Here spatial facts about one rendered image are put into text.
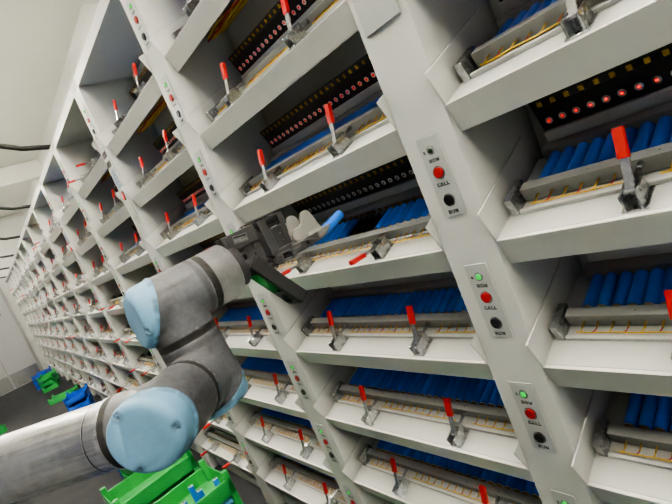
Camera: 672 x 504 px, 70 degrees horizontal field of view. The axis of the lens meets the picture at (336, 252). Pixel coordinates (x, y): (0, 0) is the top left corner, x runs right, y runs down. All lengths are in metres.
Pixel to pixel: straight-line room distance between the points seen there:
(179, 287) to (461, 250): 0.42
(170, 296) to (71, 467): 0.23
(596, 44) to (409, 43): 0.24
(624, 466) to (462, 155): 0.52
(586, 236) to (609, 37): 0.22
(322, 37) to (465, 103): 0.28
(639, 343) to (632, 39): 0.38
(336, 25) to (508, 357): 0.58
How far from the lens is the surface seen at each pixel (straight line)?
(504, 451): 0.97
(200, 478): 1.91
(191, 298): 0.72
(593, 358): 0.75
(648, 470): 0.87
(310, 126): 1.15
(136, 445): 0.61
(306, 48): 0.87
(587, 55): 0.61
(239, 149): 1.29
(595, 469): 0.89
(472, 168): 0.70
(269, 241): 0.79
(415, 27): 0.71
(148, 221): 1.90
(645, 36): 0.59
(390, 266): 0.87
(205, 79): 1.33
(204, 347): 0.71
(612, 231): 0.64
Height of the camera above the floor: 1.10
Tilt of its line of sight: 7 degrees down
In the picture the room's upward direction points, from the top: 23 degrees counter-clockwise
